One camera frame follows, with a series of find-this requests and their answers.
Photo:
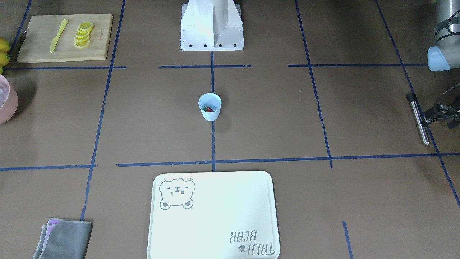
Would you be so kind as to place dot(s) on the yellow knife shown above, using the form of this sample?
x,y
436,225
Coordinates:
x,y
56,38

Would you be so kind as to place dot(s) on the whole lemon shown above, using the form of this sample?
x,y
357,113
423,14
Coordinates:
x,y
4,58
4,45

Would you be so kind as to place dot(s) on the lemon slice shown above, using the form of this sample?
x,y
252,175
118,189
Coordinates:
x,y
82,36

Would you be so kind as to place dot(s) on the white support column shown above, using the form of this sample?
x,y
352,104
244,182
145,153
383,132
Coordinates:
x,y
210,16

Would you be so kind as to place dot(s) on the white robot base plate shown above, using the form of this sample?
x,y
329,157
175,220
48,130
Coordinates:
x,y
212,41

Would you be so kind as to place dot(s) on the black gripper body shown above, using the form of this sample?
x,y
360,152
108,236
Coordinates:
x,y
439,112

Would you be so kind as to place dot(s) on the steel muddler with black tip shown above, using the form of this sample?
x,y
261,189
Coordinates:
x,y
413,102

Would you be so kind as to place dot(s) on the light blue plastic cup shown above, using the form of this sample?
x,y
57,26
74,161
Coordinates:
x,y
210,105

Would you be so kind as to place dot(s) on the grey and purple folded cloth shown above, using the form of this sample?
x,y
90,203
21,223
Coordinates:
x,y
63,239

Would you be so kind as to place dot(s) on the grey and blue arm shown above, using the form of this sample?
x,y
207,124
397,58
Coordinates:
x,y
444,56

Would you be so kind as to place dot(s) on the wooden cutting board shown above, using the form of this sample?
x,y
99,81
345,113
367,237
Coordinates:
x,y
41,30

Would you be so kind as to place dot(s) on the pink bowl of ice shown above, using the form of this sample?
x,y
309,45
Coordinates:
x,y
8,100

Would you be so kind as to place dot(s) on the white bear print tray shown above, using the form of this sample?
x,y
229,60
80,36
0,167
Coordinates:
x,y
213,215

